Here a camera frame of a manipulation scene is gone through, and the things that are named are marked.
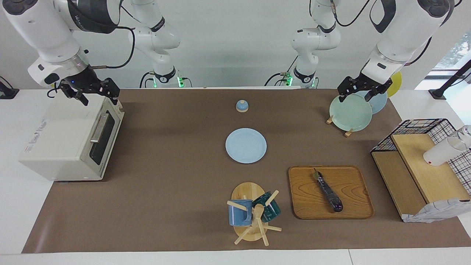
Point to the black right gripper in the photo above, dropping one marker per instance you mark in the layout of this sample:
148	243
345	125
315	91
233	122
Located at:
92	86

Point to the small blue lid wooden knob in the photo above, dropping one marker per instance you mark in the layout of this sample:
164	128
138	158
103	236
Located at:
241	106

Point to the white cup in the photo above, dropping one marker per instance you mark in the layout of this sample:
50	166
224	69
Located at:
441	152

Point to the black angled stand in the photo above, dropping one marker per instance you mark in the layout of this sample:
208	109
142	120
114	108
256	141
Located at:
450	79

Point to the white toaster oven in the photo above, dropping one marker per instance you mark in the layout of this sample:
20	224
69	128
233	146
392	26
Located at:
59	140

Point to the blue mug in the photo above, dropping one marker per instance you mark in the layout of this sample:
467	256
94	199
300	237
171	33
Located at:
238	217

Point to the yellow plate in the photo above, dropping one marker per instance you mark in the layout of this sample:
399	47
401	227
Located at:
396	84

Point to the wooden step shelf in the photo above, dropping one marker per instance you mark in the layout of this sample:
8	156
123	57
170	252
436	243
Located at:
430	173

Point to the dark purple eggplant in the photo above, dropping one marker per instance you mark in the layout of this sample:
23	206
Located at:
328	191

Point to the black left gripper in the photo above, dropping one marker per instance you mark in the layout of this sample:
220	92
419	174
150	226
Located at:
362	85

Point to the brown table mat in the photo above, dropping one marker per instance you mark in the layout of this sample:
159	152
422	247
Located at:
165	191

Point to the dark green mug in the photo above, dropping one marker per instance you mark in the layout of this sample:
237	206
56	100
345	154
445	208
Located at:
272	211

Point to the clear glass cup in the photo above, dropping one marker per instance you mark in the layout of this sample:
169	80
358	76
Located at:
466	134

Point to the wooden plate rack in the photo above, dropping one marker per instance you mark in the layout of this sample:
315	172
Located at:
348	133

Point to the wooden serving tray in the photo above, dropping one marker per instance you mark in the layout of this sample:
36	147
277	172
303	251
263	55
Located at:
309	195

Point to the wooden mug tree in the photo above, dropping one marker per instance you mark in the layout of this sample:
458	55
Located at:
248	189

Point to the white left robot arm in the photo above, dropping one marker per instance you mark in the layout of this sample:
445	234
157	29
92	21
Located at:
401	33

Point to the glass oven door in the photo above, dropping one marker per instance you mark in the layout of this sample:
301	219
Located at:
106	147

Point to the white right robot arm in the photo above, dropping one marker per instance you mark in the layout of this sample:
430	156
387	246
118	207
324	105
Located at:
44	33

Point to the pale green plate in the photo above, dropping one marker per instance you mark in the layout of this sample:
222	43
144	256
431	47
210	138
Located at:
349	114

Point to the light blue racked plate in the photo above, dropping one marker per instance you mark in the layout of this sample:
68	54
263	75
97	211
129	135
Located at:
379	105

